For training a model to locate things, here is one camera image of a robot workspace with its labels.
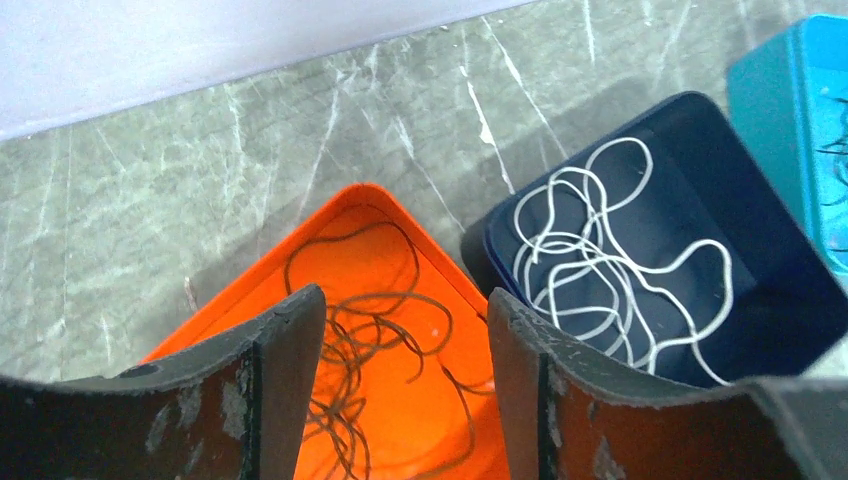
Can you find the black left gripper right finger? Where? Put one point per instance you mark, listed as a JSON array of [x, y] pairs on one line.
[[570, 412]]

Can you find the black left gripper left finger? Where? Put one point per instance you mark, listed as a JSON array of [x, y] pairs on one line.
[[230, 407]]

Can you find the orange plastic bin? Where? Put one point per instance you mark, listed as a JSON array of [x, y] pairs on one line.
[[404, 388]]

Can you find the dark blue plastic bin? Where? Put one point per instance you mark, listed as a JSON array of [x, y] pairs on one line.
[[663, 246]]

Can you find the teal plastic bin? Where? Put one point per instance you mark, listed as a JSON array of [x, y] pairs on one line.
[[788, 103]]

